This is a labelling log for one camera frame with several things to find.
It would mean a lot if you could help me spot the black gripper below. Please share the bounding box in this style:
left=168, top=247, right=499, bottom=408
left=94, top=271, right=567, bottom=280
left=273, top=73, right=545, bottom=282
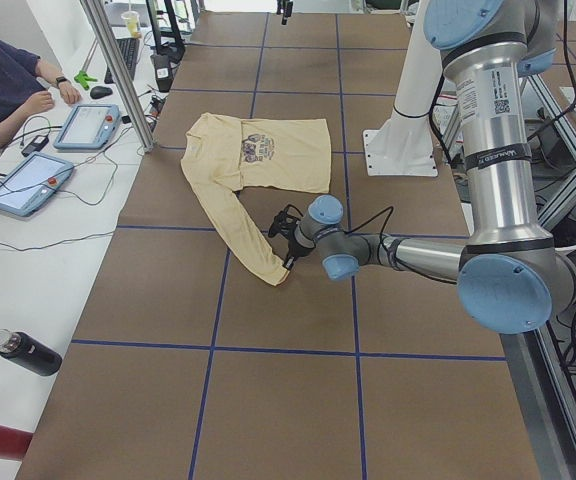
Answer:
left=276, top=0, right=294, bottom=25
left=283, top=231, right=313, bottom=270

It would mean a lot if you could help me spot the yellow long-sleeve printed shirt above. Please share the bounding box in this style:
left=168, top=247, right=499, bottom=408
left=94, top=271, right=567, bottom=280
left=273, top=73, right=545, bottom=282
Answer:
left=180, top=113, right=331, bottom=286

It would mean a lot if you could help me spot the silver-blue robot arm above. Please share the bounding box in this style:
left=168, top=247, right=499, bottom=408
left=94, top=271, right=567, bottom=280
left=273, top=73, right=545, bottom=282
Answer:
left=271, top=1, right=576, bottom=334

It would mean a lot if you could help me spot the yellow drink cup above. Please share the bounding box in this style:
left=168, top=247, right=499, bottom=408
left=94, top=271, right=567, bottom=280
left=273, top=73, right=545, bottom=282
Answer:
left=121, top=10, right=141, bottom=39

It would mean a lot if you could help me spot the black keyboard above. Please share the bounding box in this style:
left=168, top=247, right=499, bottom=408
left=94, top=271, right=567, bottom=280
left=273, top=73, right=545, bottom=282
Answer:
left=116, top=37, right=140, bottom=79

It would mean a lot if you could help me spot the black computer mouse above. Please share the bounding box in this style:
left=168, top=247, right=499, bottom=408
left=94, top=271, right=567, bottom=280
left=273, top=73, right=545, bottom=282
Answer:
left=89, top=86, right=113, bottom=100

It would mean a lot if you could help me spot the green plastic clamp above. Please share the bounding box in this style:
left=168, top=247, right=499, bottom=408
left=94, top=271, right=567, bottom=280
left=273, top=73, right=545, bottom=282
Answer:
left=74, top=70, right=97, bottom=91

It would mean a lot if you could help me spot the far blue teach pendant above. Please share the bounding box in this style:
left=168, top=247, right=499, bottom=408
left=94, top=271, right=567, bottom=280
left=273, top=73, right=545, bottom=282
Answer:
left=53, top=104, right=121, bottom=151

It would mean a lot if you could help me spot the blue teach pendant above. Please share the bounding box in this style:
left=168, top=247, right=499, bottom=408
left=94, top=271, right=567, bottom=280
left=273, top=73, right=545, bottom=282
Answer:
left=0, top=152, right=75, bottom=217
left=53, top=104, right=121, bottom=151

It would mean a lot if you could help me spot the near blue teach pendant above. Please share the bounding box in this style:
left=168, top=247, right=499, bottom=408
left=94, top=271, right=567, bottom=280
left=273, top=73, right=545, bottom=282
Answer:
left=0, top=152, right=75, bottom=217

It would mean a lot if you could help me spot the black water bottle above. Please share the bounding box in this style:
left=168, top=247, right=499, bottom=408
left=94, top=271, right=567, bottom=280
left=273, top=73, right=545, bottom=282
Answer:
left=0, top=329, right=62, bottom=376

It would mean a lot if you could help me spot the person in navy shirt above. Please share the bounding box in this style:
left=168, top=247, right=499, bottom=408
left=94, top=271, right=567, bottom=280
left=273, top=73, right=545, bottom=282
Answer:
left=0, top=40, right=81, bottom=150

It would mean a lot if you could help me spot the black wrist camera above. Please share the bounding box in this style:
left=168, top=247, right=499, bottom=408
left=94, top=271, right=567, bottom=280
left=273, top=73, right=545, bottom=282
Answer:
left=268, top=204, right=303, bottom=239

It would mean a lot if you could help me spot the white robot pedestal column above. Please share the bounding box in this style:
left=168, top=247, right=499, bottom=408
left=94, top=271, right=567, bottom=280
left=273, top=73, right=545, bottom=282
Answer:
left=362, top=1, right=443, bottom=177

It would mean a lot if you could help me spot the aluminium frame post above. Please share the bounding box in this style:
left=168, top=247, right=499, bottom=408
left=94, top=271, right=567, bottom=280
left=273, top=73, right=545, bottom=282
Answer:
left=79, top=0, right=155, bottom=153

